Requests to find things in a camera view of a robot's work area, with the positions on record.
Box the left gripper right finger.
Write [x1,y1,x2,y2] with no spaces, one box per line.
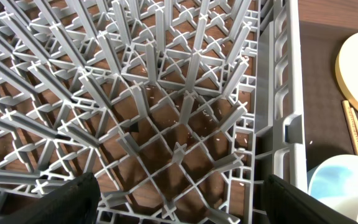
[262,174,357,224]

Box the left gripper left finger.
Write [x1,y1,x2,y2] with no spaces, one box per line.
[0,172,101,224]

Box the light blue bowl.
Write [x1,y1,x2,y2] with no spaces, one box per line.
[307,154,358,218]

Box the brown serving tray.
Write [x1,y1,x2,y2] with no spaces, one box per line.
[300,21,357,170]

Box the grey plastic dish rack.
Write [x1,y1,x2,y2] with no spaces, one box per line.
[0,0,308,223]

